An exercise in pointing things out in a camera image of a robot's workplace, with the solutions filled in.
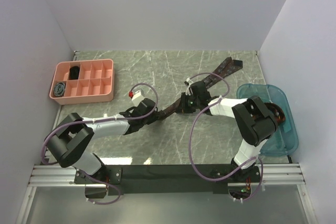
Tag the pink compartment organizer tray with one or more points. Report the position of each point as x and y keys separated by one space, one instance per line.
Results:
x=95 y=83

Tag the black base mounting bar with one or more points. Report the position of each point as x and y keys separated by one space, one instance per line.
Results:
x=141 y=179

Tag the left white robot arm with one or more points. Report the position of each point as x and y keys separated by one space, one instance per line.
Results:
x=68 y=144

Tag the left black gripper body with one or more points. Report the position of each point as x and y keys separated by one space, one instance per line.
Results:
x=148 y=120

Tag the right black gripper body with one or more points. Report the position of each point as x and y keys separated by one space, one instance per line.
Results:
x=190 y=103

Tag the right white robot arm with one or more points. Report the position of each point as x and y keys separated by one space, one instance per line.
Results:
x=257 y=122

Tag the grey patterned rolled tie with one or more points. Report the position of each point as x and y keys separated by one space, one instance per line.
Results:
x=59 y=89

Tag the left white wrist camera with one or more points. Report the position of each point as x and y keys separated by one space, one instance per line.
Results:
x=136 y=97

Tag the aluminium frame rail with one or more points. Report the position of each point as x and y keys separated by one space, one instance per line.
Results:
x=56 y=176

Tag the brown blue floral tie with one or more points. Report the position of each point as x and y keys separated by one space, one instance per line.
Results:
x=226 y=68

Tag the dark red patterned tie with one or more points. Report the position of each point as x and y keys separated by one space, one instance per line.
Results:
x=276 y=110

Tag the black rolled tie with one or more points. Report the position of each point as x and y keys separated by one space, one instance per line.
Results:
x=74 y=73

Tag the teal transparent plastic bin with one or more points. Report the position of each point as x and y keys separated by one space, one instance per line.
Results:
x=285 y=140

